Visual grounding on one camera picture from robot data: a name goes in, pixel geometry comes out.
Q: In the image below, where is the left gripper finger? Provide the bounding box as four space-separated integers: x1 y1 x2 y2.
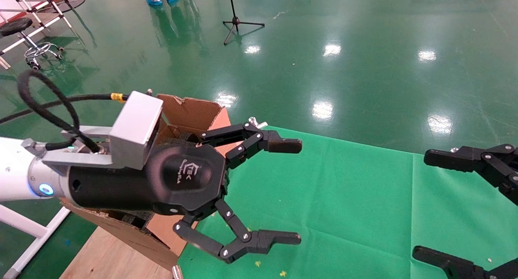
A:
200 122 303 169
173 197 303 264

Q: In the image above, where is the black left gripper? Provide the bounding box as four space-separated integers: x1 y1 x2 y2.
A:
68 143 230 221

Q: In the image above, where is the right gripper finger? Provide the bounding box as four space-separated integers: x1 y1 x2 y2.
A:
412 247 518 279
423 145 518 207

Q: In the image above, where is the large open cardboard carton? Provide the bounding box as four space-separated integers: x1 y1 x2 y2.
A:
61 94 231 270

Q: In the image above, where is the green table cloth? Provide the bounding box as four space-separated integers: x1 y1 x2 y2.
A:
177 125 518 279

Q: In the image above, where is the black tripod stand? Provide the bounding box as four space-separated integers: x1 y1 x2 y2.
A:
223 0 265 45

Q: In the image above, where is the black round stand base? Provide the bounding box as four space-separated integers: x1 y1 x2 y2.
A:
38 0 86 13

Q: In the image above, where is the white tube rack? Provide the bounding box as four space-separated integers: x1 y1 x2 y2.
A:
0 0 73 69

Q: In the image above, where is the black stool with chrome base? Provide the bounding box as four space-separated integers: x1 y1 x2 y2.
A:
0 18 65 71

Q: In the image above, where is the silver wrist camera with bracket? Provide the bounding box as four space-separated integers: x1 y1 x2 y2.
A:
22 91 164 170

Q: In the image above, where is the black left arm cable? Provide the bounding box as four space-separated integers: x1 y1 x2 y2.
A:
0 70 130 154

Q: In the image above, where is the white metal tube frame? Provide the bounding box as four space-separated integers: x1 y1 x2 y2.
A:
0 204 71 279

